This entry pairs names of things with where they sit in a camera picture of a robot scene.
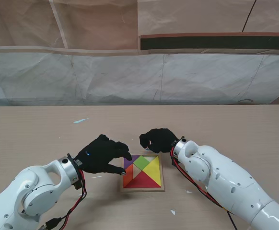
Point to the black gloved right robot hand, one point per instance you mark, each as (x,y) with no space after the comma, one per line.
(161,141)

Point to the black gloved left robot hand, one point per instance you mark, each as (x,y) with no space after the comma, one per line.
(98,155)

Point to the green tangram square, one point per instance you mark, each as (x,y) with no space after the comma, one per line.
(142,163)

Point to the yellow large tangram triangle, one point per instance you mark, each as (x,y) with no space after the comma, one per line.
(154,170)

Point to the square wooden tangram tray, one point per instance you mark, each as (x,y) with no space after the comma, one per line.
(162,172)

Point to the purple tangram triangle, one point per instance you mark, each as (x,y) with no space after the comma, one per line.
(130,161)

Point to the orange tangram parallelogram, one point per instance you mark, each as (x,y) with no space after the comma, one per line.
(128,176)

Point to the natural wood tangram triangle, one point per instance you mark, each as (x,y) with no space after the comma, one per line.
(137,172)

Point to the red large tangram triangle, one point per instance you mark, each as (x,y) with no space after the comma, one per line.
(145,180)

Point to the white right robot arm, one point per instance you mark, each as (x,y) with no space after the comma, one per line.
(225,179)

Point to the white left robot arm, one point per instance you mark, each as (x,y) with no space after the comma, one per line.
(26,198)

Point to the thin white paper scrap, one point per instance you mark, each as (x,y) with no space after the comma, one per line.
(97,177)

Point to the light blue tape scrap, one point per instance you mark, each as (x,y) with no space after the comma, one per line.
(80,120)

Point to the white pointed paper scrap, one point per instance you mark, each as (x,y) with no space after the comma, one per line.
(173,211)

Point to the marble print backdrop sheet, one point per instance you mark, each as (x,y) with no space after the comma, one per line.
(130,76)

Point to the black strip with red edge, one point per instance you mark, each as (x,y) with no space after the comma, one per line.
(213,43)

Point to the beige paper backdrop sheet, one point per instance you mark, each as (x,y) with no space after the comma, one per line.
(94,24)

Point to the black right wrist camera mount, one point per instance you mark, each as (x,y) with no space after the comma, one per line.
(174,163)

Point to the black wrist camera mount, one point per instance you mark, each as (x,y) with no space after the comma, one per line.
(174,163)
(77,184)

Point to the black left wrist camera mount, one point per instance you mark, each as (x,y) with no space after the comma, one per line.
(77,184)

